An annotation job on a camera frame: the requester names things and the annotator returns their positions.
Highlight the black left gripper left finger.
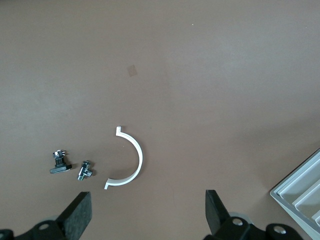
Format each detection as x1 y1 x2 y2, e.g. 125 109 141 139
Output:
0 191 93 240

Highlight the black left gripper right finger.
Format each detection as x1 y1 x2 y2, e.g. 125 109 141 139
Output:
203 189 305 240

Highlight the white drawer cabinet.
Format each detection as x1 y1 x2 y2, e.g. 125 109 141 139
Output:
269 147 320 240

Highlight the small metal valve fitting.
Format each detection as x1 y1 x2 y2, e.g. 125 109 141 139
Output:
76 160 95 181

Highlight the black switch component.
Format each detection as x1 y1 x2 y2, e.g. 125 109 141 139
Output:
49 149 73 175

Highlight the white half-ring clamp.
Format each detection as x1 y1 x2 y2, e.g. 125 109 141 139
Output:
103 125 144 190

